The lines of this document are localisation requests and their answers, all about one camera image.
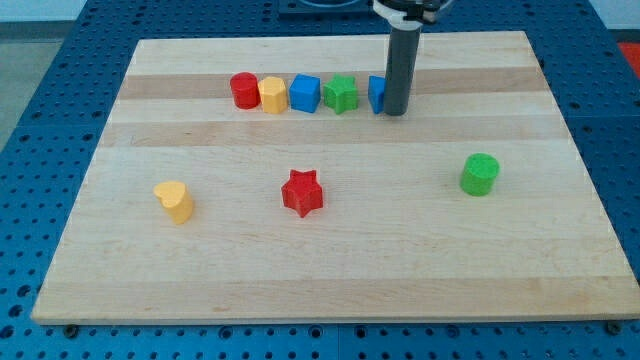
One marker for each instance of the green cylinder block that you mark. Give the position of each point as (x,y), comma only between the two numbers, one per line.
(479,174)

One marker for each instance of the yellow hexagon block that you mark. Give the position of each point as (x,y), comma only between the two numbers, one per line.
(273,94)

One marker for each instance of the red star block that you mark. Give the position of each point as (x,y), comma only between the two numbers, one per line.
(302,192)

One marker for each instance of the blue cube block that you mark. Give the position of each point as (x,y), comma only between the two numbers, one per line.
(304,93)

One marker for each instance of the blue block behind rod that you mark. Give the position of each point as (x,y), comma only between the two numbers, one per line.
(376,92)

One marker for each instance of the yellow heart block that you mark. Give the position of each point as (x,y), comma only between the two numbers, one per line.
(176,200)

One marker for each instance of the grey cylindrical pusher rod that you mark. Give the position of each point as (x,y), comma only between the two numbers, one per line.
(401,59)

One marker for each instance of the red cylinder block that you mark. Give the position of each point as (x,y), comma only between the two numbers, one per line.
(245,92)

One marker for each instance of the wooden board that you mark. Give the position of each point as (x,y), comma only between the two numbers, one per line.
(397,239)

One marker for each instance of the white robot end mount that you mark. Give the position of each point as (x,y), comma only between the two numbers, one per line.
(412,12)

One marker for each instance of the green star block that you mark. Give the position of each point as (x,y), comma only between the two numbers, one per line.
(341,93)

